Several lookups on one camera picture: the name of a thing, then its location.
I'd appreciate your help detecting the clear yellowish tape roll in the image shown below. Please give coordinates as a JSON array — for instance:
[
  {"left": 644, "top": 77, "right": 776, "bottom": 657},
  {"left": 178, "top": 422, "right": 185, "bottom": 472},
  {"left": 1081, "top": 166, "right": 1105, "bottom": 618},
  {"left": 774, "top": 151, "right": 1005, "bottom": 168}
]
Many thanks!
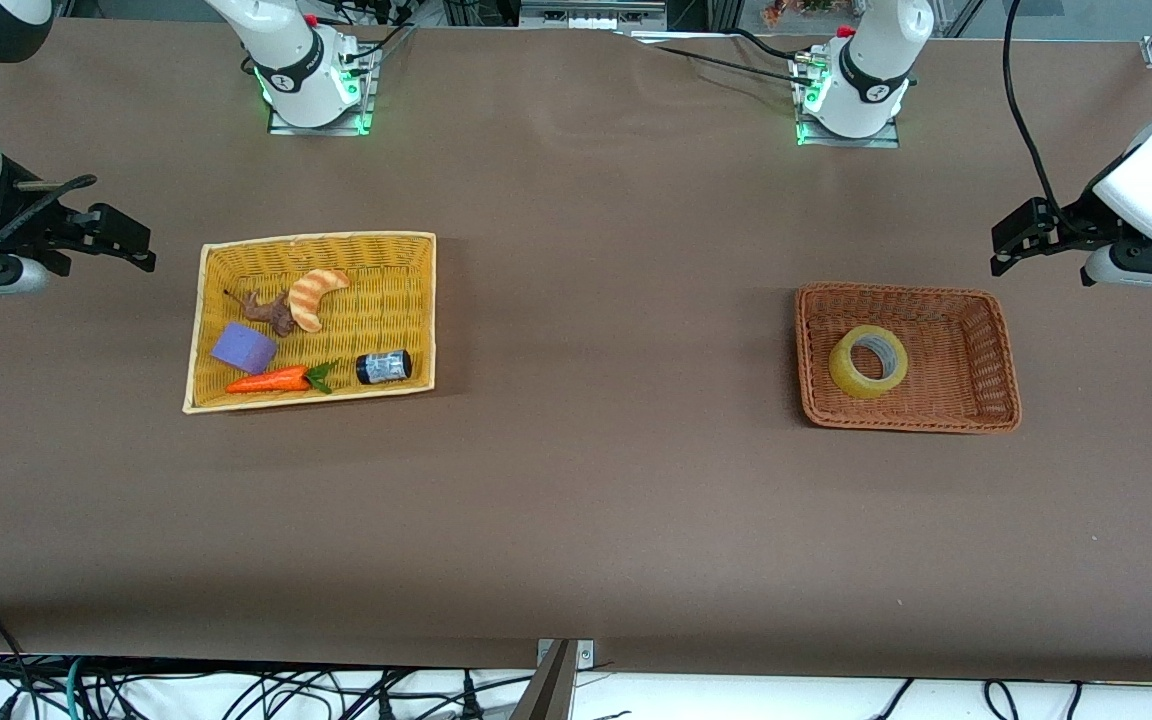
[{"left": 828, "top": 325, "right": 909, "bottom": 400}]

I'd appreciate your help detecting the brown wicker basket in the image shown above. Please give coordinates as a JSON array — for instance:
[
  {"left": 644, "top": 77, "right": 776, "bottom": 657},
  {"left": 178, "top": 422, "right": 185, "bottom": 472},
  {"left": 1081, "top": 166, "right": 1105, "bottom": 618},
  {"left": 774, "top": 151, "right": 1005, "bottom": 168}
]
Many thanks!
[{"left": 795, "top": 282, "right": 1023, "bottom": 434}]

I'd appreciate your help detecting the brown toy figure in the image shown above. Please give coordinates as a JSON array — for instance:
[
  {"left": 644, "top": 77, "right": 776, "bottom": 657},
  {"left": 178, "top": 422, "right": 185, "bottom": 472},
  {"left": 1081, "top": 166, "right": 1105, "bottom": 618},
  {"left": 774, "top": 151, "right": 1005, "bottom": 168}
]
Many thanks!
[{"left": 223, "top": 289, "right": 297, "bottom": 338}]

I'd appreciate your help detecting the purple foam block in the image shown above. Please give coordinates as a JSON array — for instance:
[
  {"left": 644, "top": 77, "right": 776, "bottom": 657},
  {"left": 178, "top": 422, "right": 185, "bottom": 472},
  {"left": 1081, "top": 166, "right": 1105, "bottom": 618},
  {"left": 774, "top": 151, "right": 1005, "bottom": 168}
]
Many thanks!
[{"left": 210, "top": 322, "right": 279, "bottom": 376}]

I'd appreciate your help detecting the striped toy croissant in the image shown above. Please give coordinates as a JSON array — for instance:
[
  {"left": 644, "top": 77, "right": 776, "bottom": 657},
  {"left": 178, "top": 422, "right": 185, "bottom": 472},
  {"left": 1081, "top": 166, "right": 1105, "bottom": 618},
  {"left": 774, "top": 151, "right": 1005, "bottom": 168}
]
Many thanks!
[{"left": 288, "top": 268, "right": 351, "bottom": 334}]

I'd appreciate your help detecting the orange toy carrot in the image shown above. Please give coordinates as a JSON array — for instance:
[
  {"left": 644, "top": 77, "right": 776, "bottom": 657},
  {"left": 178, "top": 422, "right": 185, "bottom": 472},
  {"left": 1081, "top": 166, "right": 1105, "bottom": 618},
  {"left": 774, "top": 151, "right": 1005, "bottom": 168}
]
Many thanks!
[{"left": 224, "top": 361, "right": 339, "bottom": 396}]

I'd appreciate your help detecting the yellow wicker basket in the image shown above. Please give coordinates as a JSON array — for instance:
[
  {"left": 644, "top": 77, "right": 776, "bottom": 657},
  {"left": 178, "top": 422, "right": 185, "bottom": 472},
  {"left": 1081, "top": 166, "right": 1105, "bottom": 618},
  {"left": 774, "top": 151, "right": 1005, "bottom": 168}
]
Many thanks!
[{"left": 182, "top": 232, "right": 437, "bottom": 414}]

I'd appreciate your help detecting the black cylindrical battery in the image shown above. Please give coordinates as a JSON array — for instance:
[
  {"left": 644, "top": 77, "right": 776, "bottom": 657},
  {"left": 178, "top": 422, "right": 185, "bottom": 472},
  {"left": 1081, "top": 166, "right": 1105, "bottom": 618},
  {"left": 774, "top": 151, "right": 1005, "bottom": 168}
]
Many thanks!
[{"left": 355, "top": 349, "right": 413, "bottom": 386}]

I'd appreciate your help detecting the orange background object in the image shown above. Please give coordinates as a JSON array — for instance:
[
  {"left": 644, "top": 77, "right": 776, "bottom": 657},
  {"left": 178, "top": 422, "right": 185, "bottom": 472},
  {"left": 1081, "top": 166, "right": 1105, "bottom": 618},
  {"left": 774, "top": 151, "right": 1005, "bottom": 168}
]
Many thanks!
[{"left": 764, "top": 0, "right": 842, "bottom": 26}]

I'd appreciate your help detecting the grey power strip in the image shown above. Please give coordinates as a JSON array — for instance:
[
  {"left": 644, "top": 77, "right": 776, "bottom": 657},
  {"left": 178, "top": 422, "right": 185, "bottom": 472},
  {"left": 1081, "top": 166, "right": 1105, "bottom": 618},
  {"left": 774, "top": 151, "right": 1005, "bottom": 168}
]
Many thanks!
[{"left": 519, "top": 0, "right": 667, "bottom": 31}]

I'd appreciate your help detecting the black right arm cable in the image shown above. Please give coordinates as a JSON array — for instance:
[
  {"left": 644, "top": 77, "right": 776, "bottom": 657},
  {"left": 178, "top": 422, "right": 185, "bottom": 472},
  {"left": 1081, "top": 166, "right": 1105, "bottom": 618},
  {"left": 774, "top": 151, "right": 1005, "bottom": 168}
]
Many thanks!
[{"left": 0, "top": 60, "right": 99, "bottom": 276}]

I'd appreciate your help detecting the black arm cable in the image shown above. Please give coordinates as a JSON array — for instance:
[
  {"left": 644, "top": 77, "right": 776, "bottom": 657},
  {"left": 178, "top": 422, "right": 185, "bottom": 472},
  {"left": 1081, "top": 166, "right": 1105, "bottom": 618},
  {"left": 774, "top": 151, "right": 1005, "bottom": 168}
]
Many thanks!
[
  {"left": 0, "top": 60, "right": 99, "bottom": 276},
  {"left": 1003, "top": 0, "right": 1079, "bottom": 239}
]

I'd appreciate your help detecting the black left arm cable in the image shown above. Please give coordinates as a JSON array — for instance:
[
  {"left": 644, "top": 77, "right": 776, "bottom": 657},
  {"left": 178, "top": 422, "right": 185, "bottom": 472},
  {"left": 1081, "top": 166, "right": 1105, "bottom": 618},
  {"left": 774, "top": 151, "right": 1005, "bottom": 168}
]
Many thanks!
[{"left": 1003, "top": 0, "right": 1079, "bottom": 239}]

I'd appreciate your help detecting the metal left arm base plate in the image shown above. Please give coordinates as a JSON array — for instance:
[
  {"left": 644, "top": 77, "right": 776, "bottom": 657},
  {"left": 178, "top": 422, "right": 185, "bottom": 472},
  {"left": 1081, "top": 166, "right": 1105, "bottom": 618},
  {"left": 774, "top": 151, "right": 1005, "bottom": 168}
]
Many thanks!
[{"left": 794, "top": 60, "right": 902, "bottom": 149}]

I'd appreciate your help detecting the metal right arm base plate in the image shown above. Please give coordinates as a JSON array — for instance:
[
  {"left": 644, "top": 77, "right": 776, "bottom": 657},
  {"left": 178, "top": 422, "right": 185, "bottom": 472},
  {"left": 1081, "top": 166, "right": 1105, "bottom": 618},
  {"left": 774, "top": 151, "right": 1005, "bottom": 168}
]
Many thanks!
[{"left": 268, "top": 45, "right": 379, "bottom": 136}]

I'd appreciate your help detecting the black cable on table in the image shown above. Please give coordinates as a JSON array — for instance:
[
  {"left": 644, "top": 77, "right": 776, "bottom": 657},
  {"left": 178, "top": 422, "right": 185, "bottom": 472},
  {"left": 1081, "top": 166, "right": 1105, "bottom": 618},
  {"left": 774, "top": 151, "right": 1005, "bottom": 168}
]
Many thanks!
[{"left": 631, "top": 28, "right": 822, "bottom": 83}]

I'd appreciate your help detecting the metal table edge bracket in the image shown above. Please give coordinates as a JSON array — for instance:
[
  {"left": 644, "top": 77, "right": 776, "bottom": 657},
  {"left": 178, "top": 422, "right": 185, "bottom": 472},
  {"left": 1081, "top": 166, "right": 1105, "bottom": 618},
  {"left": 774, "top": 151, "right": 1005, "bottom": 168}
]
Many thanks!
[{"left": 536, "top": 639, "right": 595, "bottom": 669}]

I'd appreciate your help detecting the grey camera mount bar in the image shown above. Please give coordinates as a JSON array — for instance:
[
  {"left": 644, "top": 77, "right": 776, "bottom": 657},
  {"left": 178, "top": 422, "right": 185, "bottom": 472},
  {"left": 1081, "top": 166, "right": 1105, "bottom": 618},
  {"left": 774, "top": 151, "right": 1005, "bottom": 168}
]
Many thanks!
[{"left": 511, "top": 640, "right": 578, "bottom": 720}]

